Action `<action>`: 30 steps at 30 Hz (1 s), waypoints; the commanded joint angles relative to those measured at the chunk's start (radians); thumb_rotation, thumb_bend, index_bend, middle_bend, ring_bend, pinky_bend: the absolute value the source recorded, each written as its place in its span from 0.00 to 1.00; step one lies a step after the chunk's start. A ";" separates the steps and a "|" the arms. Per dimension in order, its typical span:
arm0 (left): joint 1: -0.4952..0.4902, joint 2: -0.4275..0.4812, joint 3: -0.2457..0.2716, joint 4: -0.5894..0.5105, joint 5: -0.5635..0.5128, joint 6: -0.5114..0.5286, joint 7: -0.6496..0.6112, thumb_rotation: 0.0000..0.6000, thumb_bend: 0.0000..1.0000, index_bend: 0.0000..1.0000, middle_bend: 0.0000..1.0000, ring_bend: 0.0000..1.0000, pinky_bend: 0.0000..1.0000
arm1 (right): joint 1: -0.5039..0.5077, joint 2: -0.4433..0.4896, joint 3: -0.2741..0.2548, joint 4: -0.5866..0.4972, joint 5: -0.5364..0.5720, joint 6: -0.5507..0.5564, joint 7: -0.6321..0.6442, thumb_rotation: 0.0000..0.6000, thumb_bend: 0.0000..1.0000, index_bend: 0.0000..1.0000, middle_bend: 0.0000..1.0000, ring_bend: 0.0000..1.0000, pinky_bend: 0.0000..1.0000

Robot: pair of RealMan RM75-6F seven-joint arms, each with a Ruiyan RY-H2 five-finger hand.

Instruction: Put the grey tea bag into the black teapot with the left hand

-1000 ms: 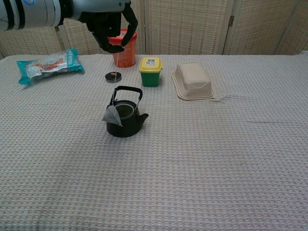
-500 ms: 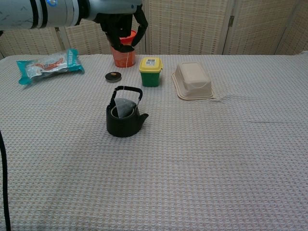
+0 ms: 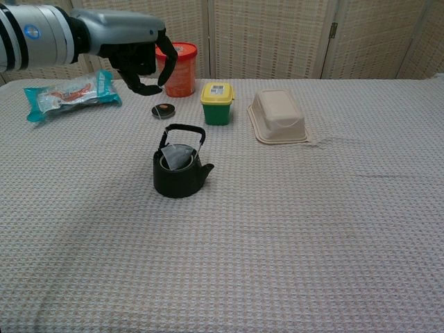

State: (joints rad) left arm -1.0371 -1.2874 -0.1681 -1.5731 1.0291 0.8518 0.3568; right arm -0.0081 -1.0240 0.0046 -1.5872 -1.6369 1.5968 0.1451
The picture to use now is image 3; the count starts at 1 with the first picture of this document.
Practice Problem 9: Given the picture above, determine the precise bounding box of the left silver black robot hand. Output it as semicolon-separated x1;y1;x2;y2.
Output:
80;8;178;96

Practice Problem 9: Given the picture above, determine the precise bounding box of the grey tea bag with tag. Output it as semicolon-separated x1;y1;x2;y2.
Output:
155;84;194;172

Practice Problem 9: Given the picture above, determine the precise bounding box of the teal snack packet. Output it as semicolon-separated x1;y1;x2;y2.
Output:
23;69;123;123

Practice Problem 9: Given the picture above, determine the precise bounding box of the black teapot lid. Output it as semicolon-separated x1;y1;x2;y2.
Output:
151;103;176;121

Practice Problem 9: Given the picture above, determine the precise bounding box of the black cast iron teapot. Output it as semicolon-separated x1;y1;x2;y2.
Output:
153;123;215;199

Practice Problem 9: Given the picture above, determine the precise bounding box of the orange canister with red lid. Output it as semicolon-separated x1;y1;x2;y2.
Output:
155;42;198;98

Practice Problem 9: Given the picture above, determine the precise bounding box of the green container with yellow lid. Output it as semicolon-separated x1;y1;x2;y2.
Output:
200;82;237;126

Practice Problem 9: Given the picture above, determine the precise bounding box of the woven wicker folding screen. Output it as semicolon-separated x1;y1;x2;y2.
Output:
0;0;444;86

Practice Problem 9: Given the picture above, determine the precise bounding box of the beige paper pulp box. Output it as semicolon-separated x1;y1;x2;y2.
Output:
246;89;311;145

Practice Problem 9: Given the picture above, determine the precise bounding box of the beige waffle weave tablecloth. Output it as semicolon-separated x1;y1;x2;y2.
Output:
0;74;444;333

